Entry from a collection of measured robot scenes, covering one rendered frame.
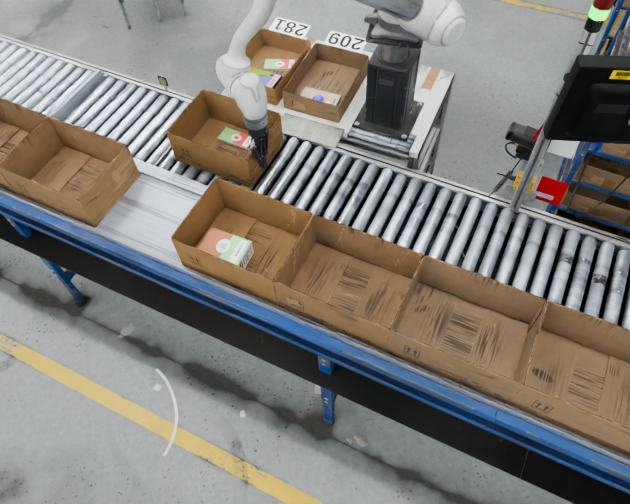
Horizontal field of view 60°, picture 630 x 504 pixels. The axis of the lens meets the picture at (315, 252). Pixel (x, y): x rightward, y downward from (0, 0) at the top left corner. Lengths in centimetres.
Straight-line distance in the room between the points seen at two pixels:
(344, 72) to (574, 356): 169
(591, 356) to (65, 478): 219
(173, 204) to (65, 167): 51
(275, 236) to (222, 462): 111
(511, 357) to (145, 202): 143
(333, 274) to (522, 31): 309
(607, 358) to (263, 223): 123
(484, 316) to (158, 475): 158
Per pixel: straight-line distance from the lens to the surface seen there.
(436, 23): 201
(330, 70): 284
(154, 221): 216
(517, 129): 215
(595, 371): 192
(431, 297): 188
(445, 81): 283
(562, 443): 178
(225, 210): 210
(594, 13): 179
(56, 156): 253
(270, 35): 298
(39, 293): 329
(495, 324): 188
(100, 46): 467
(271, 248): 197
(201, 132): 260
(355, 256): 194
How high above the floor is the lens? 252
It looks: 57 degrees down
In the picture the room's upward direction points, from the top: 4 degrees counter-clockwise
